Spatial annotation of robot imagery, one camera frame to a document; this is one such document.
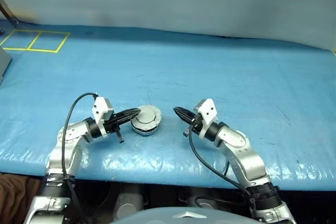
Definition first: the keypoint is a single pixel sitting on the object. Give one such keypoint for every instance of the round silver metal part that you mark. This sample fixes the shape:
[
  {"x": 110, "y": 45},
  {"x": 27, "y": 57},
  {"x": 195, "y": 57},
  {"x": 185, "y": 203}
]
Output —
[{"x": 148, "y": 116}]

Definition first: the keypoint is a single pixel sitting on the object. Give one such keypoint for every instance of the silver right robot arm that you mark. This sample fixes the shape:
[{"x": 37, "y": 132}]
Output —
[{"x": 237, "y": 141}]

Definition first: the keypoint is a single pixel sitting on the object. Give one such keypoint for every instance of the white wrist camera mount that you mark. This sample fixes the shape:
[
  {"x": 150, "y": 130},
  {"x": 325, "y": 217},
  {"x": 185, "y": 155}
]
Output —
[
  {"x": 208, "y": 111},
  {"x": 99, "y": 108}
]

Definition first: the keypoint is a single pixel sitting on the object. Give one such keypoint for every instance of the grey box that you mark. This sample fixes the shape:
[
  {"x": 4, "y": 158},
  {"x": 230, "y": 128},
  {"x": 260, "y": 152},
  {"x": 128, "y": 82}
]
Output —
[{"x": 3, "y": 64}]

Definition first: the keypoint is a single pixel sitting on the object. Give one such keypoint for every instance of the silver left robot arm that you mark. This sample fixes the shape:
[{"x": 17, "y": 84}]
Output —
[{"x": 72, "y": 136}]

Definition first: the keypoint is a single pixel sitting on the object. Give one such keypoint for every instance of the dark rounded shape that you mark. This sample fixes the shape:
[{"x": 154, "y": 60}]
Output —
[{"x": 210, "y": 201}]

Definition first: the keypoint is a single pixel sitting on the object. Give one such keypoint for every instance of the grey rounded cylinder shape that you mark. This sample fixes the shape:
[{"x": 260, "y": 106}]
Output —
[{"x": 128, "y": 199}]

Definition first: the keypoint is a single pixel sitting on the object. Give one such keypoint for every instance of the grey robot torso shell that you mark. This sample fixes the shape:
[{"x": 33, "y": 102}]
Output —
[{"x": 183, "y": 217}]

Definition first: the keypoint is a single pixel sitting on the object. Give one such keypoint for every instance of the brown cloth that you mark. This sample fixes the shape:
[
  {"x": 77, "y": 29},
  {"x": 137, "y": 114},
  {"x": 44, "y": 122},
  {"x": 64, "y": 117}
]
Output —
[{"x": 13, "y": 197}]

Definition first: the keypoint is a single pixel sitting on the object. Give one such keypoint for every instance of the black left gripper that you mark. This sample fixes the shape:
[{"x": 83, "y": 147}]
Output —
[{"x": 112, "y": 125}]

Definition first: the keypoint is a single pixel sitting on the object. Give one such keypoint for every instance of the yellow tape grid marking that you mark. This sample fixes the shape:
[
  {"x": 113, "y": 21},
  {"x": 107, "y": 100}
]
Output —
[{"x": 39, "y": 50}]

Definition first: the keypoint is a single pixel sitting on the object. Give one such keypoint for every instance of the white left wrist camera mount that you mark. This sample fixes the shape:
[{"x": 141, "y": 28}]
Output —
[{"x": 99, "y": 108}]

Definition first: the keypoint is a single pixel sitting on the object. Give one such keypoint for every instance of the slanted metal bar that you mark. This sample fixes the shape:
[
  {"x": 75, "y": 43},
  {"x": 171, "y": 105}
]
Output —
[{"x": 8, "y": 11}]

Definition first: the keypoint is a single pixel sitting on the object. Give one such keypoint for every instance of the silver motor stator housing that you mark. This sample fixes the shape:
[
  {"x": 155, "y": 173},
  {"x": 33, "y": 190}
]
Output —
[{"x": 143, "y": 133}]

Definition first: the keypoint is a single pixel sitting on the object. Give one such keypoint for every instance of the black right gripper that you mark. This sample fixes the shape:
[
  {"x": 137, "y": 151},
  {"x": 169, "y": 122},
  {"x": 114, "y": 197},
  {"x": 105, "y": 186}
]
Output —
[{"x": 197, "y": 123}]

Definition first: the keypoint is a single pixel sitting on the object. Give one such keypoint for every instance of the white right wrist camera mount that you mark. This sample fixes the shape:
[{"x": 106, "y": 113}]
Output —
[{"x": 208, "y": 111}]

